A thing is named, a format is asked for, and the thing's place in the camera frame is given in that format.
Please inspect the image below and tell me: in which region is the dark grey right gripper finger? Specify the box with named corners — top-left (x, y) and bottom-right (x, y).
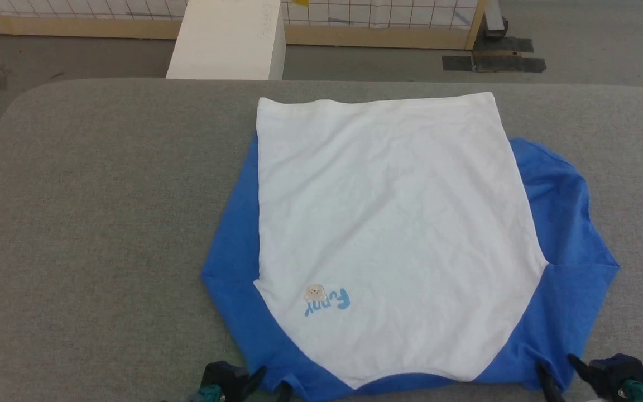
top-left (567, 354), bottom-right (599, 387)
top-left (536, 363), bottom-right (566, 402)

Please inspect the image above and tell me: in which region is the white rectangular box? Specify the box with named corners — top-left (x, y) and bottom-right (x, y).
top-left (166, 0), bottom-right (287, 81)

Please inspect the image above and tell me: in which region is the grey metal partition foot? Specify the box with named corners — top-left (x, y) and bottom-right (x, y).
top-left (483, 0), bottom-right (510, 39)

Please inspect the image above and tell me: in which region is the blue and white t-shirt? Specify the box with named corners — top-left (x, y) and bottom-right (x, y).
top-left (200, 92), bottom-right (621, 402)

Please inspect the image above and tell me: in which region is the lemon print partition wooden frame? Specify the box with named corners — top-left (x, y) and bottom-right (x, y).
top-left (0, 0), bottom-right (490, 51)

